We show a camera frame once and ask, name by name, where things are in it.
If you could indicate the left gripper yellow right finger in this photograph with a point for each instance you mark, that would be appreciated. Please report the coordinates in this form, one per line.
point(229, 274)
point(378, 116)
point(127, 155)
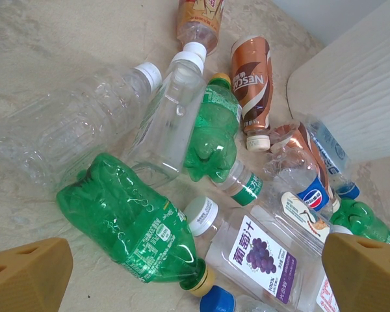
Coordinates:
point(367, 276)

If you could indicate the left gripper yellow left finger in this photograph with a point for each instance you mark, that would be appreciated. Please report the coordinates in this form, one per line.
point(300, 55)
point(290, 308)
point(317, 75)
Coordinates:
point(26, 276)

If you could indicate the clear bottle red text label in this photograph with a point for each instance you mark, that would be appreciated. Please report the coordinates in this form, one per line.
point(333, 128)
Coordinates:
point(326, 292)

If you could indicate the small green soda bottle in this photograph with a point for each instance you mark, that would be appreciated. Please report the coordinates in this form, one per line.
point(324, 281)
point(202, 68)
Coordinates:
point(217, 123)
point(360, 217)

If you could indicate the clear bottle crane label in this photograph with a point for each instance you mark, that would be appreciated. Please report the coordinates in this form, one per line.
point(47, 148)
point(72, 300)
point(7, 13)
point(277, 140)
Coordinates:
point(299, 211)

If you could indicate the clear grape juice bottle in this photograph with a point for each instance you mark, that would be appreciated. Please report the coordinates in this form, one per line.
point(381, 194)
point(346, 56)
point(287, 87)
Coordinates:
point(263, 256)

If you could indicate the large green soda bottle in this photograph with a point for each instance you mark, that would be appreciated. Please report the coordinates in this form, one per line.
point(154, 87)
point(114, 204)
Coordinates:
point(117, 211)

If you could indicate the blue label water bottle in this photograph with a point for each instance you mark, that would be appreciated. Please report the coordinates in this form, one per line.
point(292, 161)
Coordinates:
point(328, 146)

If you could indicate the crushed brown Nescafe bottle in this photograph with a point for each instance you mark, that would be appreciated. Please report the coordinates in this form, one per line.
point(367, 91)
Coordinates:
point(307, 143)

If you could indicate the clear bottle green band label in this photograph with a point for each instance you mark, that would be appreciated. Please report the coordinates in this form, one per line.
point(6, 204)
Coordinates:
point(247, 191)

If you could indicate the clear bottle blue cap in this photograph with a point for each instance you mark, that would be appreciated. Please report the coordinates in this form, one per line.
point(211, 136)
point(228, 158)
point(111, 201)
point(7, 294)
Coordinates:
point(216, 300)

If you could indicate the large clear unlabelled bottle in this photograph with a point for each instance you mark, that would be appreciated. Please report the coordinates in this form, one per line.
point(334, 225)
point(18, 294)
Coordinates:
point(68, 123)

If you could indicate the square clear unlabelled bottle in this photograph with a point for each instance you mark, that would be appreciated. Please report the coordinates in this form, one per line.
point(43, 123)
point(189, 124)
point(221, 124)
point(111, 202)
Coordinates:
point(169, 130)

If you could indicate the brown Nescafe coffee bottle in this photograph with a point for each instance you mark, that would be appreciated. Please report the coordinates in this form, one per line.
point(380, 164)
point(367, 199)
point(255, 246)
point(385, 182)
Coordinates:
point(252, 84)

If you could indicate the orange label clear bottle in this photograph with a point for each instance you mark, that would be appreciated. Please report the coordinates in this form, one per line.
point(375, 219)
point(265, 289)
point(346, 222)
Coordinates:
point(198, 19)

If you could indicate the white round waste bin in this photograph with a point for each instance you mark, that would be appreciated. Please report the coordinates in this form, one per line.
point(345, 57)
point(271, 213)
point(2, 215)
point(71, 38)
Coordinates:
point(351, 81)

